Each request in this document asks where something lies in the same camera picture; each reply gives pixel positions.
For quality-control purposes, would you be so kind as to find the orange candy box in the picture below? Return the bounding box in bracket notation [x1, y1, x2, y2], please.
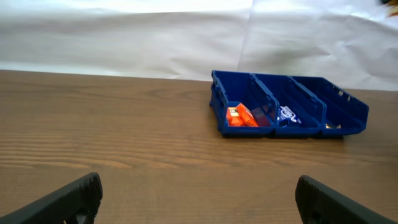
[233, 108, 246, 127]
[226, 106, 239, 127]
[236, 103, 259, 128]

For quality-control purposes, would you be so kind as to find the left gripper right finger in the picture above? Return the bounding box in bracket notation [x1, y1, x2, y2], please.
[294, 174, 398, 224]

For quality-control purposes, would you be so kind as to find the blue tray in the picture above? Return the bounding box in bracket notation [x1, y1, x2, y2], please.
[209, 70, 370, 139]

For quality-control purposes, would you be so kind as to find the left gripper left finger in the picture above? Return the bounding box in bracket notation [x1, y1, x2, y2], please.
[0, 172, 103, 224]

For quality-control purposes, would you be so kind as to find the blue candy pack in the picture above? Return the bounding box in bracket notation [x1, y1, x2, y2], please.
[277, 105, 302, 124]

